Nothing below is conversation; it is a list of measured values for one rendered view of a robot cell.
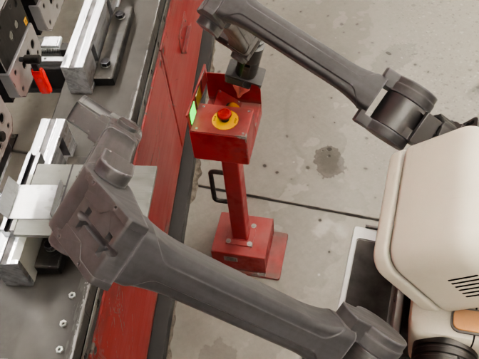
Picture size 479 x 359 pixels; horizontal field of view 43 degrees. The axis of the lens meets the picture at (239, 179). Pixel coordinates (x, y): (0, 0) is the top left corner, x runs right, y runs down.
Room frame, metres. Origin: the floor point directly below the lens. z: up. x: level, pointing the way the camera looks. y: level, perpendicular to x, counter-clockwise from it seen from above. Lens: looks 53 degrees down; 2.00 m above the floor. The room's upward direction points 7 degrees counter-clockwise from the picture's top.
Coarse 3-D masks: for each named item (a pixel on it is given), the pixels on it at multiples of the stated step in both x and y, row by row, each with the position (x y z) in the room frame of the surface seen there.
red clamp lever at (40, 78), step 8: (24, 56) 0.93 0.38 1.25; (32, 56) 0.92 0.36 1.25; (40, 56) 0.93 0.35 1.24; (32, 64) 0.92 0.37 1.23; (32, 72) 0.92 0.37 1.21; (40, 72) 0.92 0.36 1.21; (40, 80) 0.92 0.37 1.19; (48, 80) 0.93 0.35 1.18; (40, 88) 0.92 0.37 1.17; (48, 88) 0.92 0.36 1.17
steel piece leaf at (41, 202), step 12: (60, 180) 0.80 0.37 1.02; (24, 192) 0.79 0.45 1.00; (36, 192) 0.79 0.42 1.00; (48, 192) 0.79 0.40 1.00; (60, 192) 0.78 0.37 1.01; (24, 204) 0.76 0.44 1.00; (36, 204) 0.76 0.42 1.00; (48, 204) 0.76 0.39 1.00; (12, 216) 0.74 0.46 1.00; (24, 216) 0.73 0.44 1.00; (36, 216) 0.73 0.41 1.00; (48, 216) 0.73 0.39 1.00
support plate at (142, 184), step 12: (36, 168) 0.86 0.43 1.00; (48, 168) 0.85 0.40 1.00; (60, 168) 0.85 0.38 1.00; (144, 168) 0.82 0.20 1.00; (156, 168) 0.82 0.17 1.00; (36, 180) 0.82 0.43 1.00; (48, 180) 0.82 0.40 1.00; (72, 180) 0.81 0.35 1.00; (132, 180) 0.79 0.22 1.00; (144, 180) 0.79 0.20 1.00; (144, 192) 0.76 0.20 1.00; (144, 204) 0.73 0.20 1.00; (24, 228) 0.70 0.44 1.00; (36, 228) 0.70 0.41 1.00; (48, 228) 0.70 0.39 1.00
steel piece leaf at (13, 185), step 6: (6, 180) 0.81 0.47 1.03; (12, 180) 0.81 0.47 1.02; (6, 186) 0.79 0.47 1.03; (12, 186) 0.80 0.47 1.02; (18, 186) 0.81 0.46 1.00; (6, 192) 0.78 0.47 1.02; (12, 192) 0.79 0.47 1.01; (0, 198) 0.76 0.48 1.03; (6, 198) 0.77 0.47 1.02; (12, 198) 0.78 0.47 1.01; (0, 204) 0.75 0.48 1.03; (6, 204) 0.76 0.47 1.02; (12, 204) 0.77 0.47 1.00; (0, 210) 0.74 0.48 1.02; (6, 210) 0.75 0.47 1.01; (6, 216) 0.74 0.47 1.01
